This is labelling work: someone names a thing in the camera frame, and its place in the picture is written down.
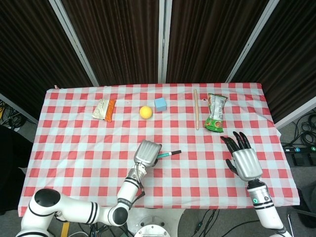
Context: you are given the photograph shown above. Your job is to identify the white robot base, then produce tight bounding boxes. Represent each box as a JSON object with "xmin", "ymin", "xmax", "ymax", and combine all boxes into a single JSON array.
[{"xmin": 120, "ymin": 208, "xmax": 189, "ymax": 237}]

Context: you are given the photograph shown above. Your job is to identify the yellow black cable tangle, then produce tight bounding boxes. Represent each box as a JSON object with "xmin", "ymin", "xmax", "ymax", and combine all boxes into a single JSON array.
[{"xmin": 0, "ymin": 98, "xmax": 23, "ymax": 131}]

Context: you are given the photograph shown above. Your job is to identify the yellow strip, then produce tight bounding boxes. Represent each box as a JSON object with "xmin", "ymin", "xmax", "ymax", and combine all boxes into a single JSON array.
[{"xmin": 60, "ymin": 221, "xmax": 70, "ymax": 237}]

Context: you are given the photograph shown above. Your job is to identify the green snack bag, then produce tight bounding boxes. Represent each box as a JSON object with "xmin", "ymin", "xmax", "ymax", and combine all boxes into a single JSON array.
[{"xmin": 203, "ymin": 93, "xmax": 229, "ymax": 133}]

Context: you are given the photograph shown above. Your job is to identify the black power strip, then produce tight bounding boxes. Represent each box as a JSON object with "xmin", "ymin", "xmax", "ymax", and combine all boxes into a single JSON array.
[{"xmin": 282, "ymin": 145, "xmax": 316, "ymax": 153}]

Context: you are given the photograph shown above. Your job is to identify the light blue cube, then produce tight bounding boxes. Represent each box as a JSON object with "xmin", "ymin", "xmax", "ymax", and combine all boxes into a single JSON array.
[{"xmin": 154, "ymin": 97, "xmax": 167, "ymax": 113}]

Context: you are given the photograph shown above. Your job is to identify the red white checkered tablecloth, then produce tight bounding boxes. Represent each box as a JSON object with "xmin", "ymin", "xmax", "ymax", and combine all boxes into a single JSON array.
[{"xmin": 18, "ymin": 82, "xmax": 301, "ymax": 217}]

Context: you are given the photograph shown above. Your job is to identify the black coiled cable bundle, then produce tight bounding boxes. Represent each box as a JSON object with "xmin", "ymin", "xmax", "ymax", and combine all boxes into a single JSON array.
[{"xmin": 292, "ymin": 114, "xmax": 316, "ymax": 147}]

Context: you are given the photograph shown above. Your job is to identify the dark brown partition panel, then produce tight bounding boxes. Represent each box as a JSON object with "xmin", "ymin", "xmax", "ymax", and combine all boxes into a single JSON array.
[
  {"xmin": 164, "ymin": 0, "xmax": 282, "ymax": 84},
  {"xmin": 48, "ymin": 0, "xmax": 166, "ymax": 87},
  {"xmin": 226, "ymin": 0, "xmax": 316, "ymax": 129},
  {"xmin": 0, "ymin": 0, "xmax": 100, "ymax": 124}
]

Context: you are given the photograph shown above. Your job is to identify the yellow ball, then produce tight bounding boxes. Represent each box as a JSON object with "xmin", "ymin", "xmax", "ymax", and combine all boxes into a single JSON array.
[{"xmin": 139, "ymin": 106, "xmax": 154, "ymax": 120}]

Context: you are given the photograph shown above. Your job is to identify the black floor cables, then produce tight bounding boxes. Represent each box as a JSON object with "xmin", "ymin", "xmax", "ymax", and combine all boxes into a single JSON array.
[{"xmin": 191, "ymin": 209, "xmax": 221, "ymax": 237}]

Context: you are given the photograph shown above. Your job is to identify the black power adapter box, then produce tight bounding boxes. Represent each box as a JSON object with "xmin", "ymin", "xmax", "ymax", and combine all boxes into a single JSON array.
[{"xmin": 292, "ymin": 153, "xmax": 307, "ymax": 166}]

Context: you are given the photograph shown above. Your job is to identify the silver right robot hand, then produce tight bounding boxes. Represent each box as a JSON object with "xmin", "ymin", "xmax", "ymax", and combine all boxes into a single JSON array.
[{"xmin": 220, "ymin": 131, "xmax": 263, "ymax": 182}]

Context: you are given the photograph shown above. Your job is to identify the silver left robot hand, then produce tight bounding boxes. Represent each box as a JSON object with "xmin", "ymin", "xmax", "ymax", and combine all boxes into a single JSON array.
[{"xmin": 133, "ymin": 139, "xmax": 163, "ymax": 169}]

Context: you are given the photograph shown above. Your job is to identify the dark grey chair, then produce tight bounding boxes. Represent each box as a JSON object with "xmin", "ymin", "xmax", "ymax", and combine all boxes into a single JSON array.
[{"xmin": 287, "ymin": 189, "xmax": 316, "ymax": 228}]

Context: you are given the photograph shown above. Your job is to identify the wooden stick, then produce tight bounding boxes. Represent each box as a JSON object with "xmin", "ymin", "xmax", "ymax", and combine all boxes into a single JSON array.
[{"xmin": 193, "ymin": 88, "xmax": 200, "ymax": 130}]

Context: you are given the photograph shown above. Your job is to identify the orange white snack packet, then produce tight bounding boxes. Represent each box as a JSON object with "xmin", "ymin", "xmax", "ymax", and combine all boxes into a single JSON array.
[{"xmin": 92, "ymin": 98, "xmax": 117, "ymax": 122}]

